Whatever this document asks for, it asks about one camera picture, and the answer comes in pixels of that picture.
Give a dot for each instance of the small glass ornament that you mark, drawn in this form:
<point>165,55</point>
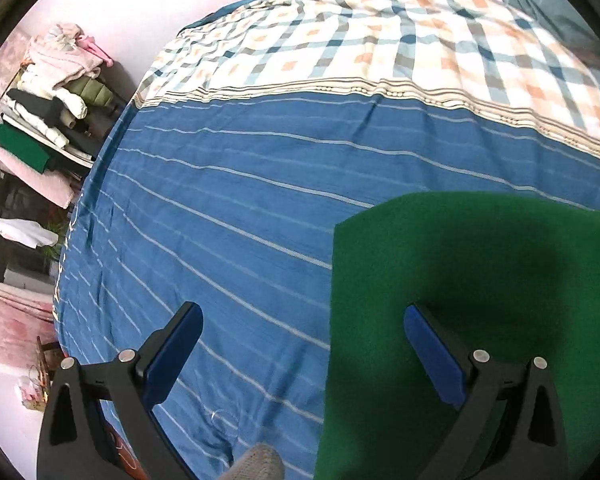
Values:
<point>32,390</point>

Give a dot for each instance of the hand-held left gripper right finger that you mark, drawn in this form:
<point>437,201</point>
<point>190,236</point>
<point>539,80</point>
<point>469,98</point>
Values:
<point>435,355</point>

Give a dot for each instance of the green folded garment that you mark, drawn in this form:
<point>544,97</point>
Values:
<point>19,147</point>

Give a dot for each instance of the pink curtain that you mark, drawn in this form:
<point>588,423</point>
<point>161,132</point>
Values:
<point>10,320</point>

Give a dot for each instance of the plaid and blue striped bedsheet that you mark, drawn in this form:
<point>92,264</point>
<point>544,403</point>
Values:
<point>240,175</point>

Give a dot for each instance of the green and cream varsity jacket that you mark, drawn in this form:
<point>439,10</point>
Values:
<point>455,270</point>

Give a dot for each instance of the pink fleece garment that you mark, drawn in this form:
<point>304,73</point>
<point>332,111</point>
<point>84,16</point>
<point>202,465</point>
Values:
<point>62,57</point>

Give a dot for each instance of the pink blanket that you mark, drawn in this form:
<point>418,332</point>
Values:
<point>40,182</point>

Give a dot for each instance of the pile of folded clothes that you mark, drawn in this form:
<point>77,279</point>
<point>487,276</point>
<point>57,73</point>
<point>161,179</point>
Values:
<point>45,87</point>

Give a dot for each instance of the olive puffer jacket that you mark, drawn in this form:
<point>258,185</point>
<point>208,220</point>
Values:
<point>91,91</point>

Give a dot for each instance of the pink clothes hanger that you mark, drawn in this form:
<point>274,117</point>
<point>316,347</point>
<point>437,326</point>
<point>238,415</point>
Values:
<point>99,52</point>

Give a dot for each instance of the grey teal quilt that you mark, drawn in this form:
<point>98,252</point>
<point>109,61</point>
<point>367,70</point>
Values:
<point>555,15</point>

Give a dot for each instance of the grey knitted slipper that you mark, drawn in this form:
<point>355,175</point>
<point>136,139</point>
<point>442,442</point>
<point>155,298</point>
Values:
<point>257,464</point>

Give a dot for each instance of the white cloth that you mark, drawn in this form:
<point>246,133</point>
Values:
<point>22,230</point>

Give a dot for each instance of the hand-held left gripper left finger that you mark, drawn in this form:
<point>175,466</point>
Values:
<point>172,355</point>

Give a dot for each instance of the black folded garment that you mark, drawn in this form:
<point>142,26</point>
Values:
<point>40,107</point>

